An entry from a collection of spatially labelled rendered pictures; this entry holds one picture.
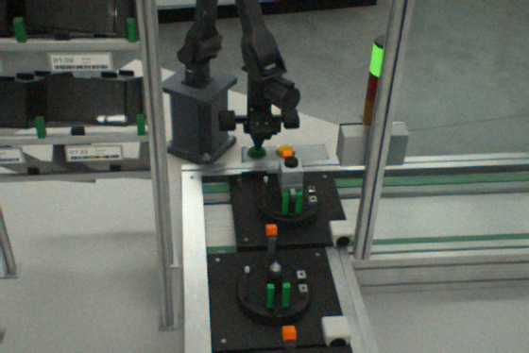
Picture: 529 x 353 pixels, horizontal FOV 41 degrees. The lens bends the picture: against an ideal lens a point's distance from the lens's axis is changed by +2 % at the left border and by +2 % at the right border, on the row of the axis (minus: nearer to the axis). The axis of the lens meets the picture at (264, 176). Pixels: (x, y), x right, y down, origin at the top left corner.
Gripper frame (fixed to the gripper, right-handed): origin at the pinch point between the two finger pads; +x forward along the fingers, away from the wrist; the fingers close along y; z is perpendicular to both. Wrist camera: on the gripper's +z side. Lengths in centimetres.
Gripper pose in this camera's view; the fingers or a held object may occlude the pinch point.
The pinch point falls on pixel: (258, 138)
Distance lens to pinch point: 164.0
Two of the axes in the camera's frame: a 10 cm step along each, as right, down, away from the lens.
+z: 1.1, 6.0, -7.9
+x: -0.3, 8.0, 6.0
